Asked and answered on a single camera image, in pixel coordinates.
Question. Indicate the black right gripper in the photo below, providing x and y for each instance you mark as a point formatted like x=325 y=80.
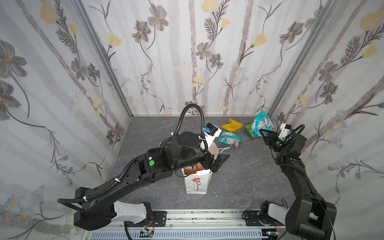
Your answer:
x=272 y=141

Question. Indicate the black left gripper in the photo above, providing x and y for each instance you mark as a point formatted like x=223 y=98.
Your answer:
x=212 y=162

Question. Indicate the teal snack packet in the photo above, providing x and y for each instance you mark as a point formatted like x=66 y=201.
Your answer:
x=261 y=121
x=230 y=139

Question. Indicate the white printed paper bag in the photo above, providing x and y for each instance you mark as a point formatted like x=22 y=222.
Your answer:
x=199 y=182

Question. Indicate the yellow snack packet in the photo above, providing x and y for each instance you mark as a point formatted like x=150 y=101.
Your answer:
x=232 y=126

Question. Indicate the orange snack packet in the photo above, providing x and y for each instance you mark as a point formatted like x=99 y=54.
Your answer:
x=193 y=169

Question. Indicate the green snack packet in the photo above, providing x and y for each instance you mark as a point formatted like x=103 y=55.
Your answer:
x=248 y=128

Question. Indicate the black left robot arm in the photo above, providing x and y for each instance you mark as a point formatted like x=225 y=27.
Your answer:
x=98 y=207

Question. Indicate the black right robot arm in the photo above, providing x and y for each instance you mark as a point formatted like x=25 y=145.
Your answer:
x=310 y=217

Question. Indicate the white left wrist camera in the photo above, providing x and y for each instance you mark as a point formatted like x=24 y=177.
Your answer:
x=211 y=132

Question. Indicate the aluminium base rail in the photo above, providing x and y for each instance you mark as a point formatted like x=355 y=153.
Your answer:
x=198 y=219

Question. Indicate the white slotted cable duct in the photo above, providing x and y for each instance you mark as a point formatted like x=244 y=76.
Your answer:
x=199 y=234

